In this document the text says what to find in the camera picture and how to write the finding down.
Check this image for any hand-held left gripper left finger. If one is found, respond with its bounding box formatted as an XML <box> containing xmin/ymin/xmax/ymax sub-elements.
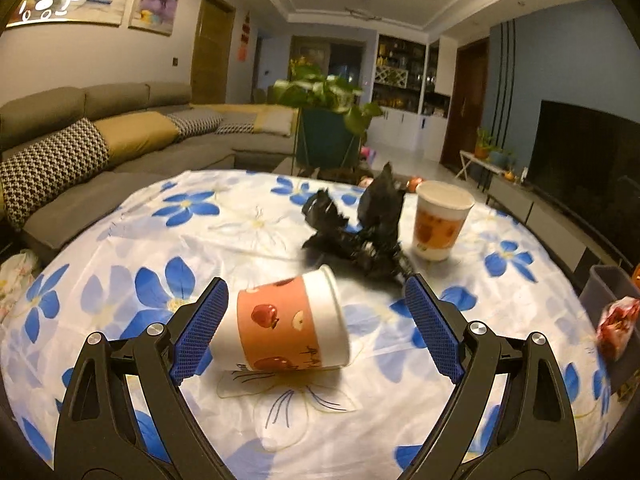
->
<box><xmin>52</xmin><ymin>276</ymin><xmax>237</xmax><ymax>480</ymax></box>

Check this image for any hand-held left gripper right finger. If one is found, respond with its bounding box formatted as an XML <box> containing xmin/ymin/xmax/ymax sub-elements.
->
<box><xmin>395</xmin><ymin>274</ymin><xmax>585</xmax><ymax>480</ymax></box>

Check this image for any apple print paper cup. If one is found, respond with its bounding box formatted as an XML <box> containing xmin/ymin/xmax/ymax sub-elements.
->
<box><xmin>412</xmin><ymin>181</ymin><xmax>476</xmax><ymax>262</ymax></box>
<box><xmin>209</xmin><ymin>265</ymin><xmax>351</xmax><ymax>373</ymax></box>

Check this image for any grey plastic bin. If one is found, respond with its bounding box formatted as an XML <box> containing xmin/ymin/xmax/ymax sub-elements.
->
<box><xmin>580</xmin><ymin>265</ymin><xmax>640</xmax><ymax>396</ymax></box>

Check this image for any red white plastic bag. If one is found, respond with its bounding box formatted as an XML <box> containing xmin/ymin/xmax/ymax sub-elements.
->
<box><xmin>596</xmin><ymin>296</ymin><xmax>640</xmax><ymax>361</ymax></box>

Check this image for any black plastic bag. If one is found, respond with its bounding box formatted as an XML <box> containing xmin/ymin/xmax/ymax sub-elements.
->
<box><xmin>301</xmin><ymin>162</ymin><xmax>413</xmax><ymax>286</ymax></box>

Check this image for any blue floral tablecloth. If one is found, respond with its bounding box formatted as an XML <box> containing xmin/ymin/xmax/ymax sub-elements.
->
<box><xmin>0</xmin><ymin>170</ymin><xmax>626</xmax><ymax>480</ymax></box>

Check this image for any grey television cabinet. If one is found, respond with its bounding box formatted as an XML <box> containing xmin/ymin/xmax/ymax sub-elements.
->
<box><xmin>487</xmin><ymin>177</ymin><xmax>621</xmax><ymax>266</ymax></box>

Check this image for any grey sofa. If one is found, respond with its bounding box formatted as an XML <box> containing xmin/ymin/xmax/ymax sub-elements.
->
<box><xmin>0</xmin><ymin>82</ymin><xmax>301</xmax><ymax>261</ymax></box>

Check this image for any white side table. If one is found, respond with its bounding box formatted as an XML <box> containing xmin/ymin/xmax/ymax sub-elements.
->
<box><xmin>459</xmin><ymin>150</ymin><xmax>501</xmax><ymax>181</ymax></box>

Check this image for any white floral bag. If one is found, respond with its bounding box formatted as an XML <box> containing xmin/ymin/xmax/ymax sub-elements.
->
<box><xmin>0</xmin><ymin>252</ymin><xmax>40</xmax><ymax>311</ymax></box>

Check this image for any white display cabinet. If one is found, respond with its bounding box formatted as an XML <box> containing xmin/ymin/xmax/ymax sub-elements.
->
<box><xmin>372</xmin><ymin>34</ymin><xmax>441</xmax><ymax>153</ymax></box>

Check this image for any yellow cushion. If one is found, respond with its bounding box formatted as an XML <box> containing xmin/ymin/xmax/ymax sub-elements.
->
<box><xmin>92</xmin><ymin>111</ymin><xmax>181</xmax><ymax>166</ymax></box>
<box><xmin>195</xmin><ymin>104</ymin><xmax>296</xmax><ymax>137</ymax></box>

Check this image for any dark green planter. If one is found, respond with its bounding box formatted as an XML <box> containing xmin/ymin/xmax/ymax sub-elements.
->
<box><xmin>295</xmin><ymin>106</ymin><xmax>368</xmax><ymax>171</ymax></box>

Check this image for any black television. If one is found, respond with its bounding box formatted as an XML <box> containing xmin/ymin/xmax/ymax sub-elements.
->
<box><xmin>529</xmin><ymin>100</ymin><xmax>640</xmax><ymax>266</ymax></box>

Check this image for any large houndstooth cushion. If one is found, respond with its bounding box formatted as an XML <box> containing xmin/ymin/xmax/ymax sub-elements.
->
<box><xmin>0</xmin><ymin>117</ymin><xmax>111</xmax><ymax>231</ymax></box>

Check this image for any dark wooden door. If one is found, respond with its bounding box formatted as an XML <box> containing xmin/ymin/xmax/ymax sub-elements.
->
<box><xmin>442</xmin><ymin>37</ymin><xmax>490</xmax><ymax>171</ymax></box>

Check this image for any green pothos plant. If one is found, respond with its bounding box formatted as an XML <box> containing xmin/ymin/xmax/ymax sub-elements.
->
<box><xmin>272</xmin><ymin>75</ymin><xmax>383</xmax><ymax>136</ymax></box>

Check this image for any light wooden door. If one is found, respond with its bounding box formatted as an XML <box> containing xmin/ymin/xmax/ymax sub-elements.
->
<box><xmin>191</xmin><ymin>0</ymin><xmax>236</xmax><ymax>106</ymax></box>

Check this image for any yellow flower bouquet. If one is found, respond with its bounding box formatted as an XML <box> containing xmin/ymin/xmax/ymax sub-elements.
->
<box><xmin>290</xmin><ymin>57</ymin><xmax>321</xmax><ymax>81</ymax></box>

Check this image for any red wall hanging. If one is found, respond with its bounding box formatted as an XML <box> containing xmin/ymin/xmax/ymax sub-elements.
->
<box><xmin>239</xmin><ymin>12</ymin><xmax>252</xmax><ymax>63</ymax></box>

